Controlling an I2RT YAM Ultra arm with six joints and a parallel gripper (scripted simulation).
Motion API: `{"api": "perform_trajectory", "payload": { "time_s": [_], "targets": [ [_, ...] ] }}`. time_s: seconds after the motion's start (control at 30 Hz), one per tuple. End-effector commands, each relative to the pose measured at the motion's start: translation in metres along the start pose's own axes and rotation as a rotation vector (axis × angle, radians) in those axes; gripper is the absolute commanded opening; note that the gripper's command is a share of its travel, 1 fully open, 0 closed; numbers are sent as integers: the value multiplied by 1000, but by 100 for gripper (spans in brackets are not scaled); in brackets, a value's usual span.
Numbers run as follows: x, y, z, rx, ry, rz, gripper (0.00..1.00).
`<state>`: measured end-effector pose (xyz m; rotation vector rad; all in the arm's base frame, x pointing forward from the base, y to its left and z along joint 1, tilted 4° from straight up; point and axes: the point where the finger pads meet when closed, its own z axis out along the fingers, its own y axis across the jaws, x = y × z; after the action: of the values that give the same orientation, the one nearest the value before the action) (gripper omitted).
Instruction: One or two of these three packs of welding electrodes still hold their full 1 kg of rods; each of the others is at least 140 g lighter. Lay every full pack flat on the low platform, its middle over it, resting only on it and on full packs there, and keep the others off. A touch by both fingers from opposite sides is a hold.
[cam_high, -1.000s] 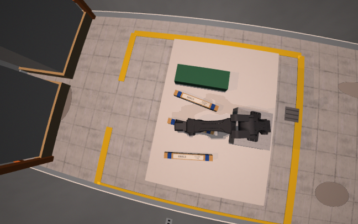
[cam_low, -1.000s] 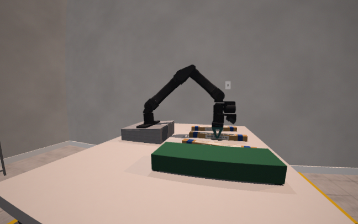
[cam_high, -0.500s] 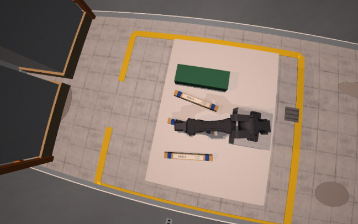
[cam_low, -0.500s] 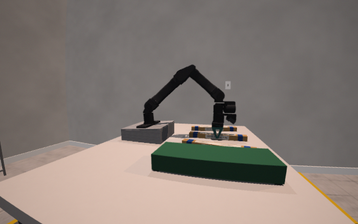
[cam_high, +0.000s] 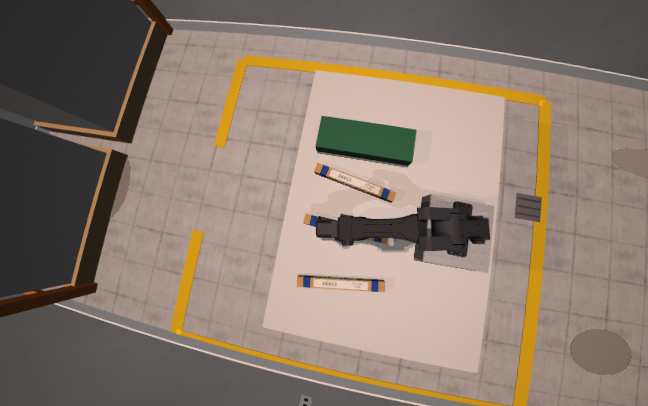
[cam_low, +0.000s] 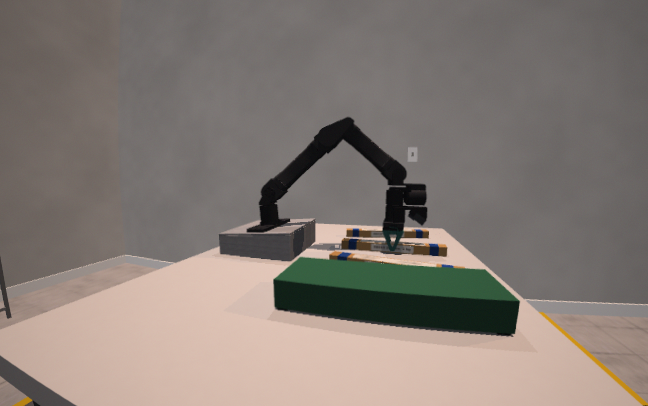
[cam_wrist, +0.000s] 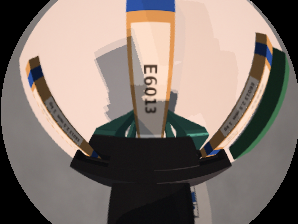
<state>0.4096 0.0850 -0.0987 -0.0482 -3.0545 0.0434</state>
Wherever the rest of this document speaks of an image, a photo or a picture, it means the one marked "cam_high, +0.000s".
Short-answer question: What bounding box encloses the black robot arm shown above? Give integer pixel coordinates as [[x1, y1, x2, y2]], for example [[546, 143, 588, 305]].
[[316, 201, 490, 257]]

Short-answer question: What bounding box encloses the brown cardboard box with blue bands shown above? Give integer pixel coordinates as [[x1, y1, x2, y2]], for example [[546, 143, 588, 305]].
[[303, 214, 389, 244]]

